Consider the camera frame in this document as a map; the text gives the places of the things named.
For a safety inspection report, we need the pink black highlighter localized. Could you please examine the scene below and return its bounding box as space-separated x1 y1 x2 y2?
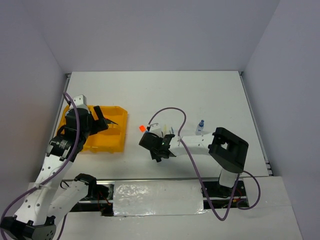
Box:
104 118 118 125

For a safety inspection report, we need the orange highlighter cap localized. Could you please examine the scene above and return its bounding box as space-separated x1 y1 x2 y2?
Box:
139 125 146 132

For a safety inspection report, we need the orange black highlighter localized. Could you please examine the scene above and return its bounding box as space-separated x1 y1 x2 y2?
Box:
154 156 162 163

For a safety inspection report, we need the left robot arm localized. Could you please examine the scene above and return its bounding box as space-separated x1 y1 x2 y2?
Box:
0 105 115 240

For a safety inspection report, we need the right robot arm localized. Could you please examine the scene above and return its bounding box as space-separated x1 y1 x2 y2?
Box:
139 127 249 196

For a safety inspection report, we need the orange plastic sorting tray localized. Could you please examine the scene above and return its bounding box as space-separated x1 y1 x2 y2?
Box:
56 105 129 154

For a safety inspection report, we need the small clear spray bottle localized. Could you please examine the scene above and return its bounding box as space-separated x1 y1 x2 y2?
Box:
195 120 205 135

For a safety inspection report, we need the silver foil covered plate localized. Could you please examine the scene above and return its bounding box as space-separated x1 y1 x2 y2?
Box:
113 180 205 217

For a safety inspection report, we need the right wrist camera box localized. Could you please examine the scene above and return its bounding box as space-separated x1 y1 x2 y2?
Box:
147 123 163 138

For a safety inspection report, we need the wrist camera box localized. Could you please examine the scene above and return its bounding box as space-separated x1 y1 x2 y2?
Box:
69 94 89 111
147 123 163 138

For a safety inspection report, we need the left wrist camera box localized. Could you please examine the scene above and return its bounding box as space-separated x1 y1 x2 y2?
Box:
69 94 89 111

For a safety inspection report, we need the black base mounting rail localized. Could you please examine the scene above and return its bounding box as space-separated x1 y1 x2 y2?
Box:
72 180 248 217

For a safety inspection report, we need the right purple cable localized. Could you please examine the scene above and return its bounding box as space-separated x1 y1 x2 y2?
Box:
147 106 262 221

